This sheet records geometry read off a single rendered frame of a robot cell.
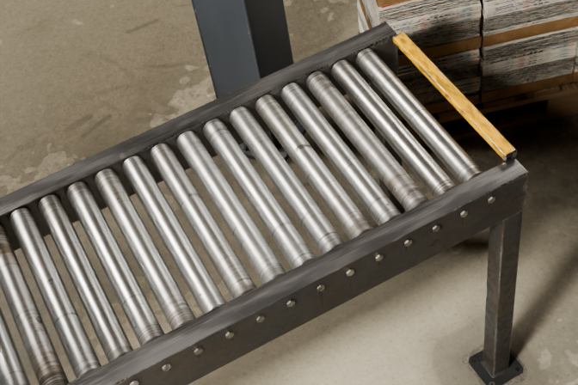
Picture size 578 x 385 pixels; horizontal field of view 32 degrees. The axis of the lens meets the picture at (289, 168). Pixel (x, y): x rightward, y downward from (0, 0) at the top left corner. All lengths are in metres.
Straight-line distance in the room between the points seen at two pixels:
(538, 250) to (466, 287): 0.24
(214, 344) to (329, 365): 0.86
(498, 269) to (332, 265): 0.50
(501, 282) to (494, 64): 0.87
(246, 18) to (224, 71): 0.28
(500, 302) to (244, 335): 0.71
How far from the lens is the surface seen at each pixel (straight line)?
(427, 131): 2.11
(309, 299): 1.92
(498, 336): 2.51
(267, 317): 1.90
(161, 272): 1.96
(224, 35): 2.86
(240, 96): 2.23
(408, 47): 2.25
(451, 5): 2.76
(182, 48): 3.59
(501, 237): 2.17
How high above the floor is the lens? 2.36
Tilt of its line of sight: 49 degrees down
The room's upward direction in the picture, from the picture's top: 11 degrees counter-clockwise
